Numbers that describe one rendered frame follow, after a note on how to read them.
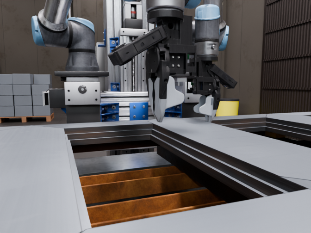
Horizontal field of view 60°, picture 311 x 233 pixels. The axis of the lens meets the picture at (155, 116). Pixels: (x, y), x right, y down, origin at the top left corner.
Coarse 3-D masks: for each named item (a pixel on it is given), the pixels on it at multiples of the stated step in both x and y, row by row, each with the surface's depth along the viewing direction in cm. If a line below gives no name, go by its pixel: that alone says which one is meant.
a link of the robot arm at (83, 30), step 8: (72, 24) 114; (80, 24) 116; (88, 24) 117; (72, 32) 114; (80, 32) 116; (88, 32) 118; (72, 40) 115; (80, 40) 116; (88, 40) 118; (72, 48) 117; (80, 48) 117; (88, 48) 118
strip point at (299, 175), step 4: (300, 172) 38; (304, 172) 38; (308, 172) 38; (280, 176) 37; (284, 176) 37; (288, 176) 37; (292, 176) 37; (296, 176) 37; (300, 176) 37; (304, 176) 37; (308, 176) 37
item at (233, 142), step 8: (248, 136) 64; (256, 136) 64; (264, 136) 64; (208, 144) 56; (216, 144) 56; (224, 144) 56; (232, 144) 56; (240, 144) 56; (248, 144) 56; (256, 144) 56
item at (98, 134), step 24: (216, 120) 92; (240, 120) 96; (264, 120) 100; (72, 144) 75; (168, 144) 70; (192, 144) 60; (72, 168) 45; (216, 168) 50; (240, 168) 45; (240, 192) 43; (264, 192) 39
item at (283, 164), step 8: (248, 160) 44; (256, 160) 44; (264, 160) 44; (272, 160) 44; (280, 160) 44; (288, 160) 44; (296, 160) 44; (304, 160) 44; (264, 168) 40; (272, 168) 40; (280, 168) 40; (288, 168) 40; (296, 168) 40; (304, 168) 40
